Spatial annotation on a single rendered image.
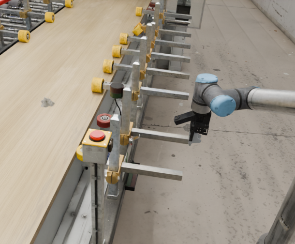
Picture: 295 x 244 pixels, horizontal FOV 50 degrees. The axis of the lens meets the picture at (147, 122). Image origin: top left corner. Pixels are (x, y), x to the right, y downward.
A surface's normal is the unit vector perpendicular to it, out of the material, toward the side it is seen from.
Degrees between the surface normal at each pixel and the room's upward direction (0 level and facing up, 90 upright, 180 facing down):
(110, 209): 0
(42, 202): 0
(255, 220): 0
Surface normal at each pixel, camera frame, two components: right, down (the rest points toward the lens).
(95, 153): -0.13, 0.55
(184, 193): 0.08, -0.82
